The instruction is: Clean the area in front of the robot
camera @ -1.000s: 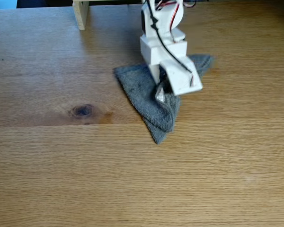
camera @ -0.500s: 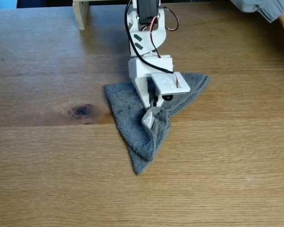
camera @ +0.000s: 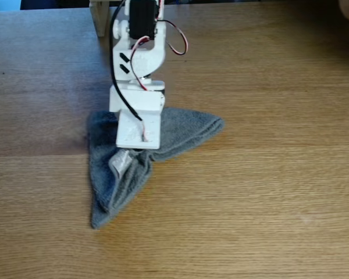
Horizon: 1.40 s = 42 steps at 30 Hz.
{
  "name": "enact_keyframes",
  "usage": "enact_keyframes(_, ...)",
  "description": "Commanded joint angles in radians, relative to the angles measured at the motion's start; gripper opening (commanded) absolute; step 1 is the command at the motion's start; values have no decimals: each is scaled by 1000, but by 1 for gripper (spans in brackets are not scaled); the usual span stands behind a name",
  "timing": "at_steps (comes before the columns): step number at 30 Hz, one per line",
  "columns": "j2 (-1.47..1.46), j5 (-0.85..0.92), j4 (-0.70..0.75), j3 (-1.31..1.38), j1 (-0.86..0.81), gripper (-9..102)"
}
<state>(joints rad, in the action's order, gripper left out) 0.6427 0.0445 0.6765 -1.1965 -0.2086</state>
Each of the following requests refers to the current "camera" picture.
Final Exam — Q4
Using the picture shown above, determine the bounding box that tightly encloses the red white black motor cable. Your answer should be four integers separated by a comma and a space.
130, 35, 151, 91

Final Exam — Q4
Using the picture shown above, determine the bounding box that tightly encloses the light wooden stand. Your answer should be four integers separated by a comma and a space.
89, 0, 119, 38

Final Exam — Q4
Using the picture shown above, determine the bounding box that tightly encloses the light blue background object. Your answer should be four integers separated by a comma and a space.
0, 0, 22, 12

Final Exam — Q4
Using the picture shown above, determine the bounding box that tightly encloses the red white looped cable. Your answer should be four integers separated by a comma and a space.
156, 18, 190, 56

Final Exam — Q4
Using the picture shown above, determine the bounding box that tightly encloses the grey terry cloth towel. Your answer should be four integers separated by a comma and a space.
86, 106, 226, 230

